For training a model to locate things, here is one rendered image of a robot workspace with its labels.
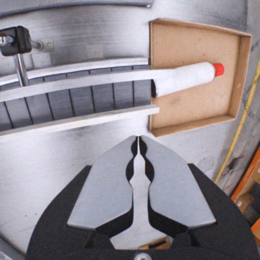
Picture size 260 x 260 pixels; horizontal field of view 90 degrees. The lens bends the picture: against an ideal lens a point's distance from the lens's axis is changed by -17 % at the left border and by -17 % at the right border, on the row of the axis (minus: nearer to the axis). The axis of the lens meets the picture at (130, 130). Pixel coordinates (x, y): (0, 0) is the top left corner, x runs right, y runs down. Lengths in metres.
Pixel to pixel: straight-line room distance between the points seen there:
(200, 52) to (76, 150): 0.39
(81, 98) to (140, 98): 0.11
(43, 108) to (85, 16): 0.18
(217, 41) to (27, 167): 0.58
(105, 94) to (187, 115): 0.25
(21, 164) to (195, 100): 0.48
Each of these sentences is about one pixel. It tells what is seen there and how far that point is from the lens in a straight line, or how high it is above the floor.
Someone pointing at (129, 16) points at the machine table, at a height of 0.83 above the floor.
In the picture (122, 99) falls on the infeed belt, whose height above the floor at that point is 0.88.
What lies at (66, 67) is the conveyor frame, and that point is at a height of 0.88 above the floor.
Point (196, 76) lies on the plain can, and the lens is 0.36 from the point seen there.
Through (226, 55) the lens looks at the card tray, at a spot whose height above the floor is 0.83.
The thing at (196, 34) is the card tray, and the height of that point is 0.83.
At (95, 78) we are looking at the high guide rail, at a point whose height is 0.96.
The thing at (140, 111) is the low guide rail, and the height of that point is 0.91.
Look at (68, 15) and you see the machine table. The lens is 0.33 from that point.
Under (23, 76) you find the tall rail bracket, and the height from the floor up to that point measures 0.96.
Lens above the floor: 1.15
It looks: 57 degrees down
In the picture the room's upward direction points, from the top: 144 degrees clockwise
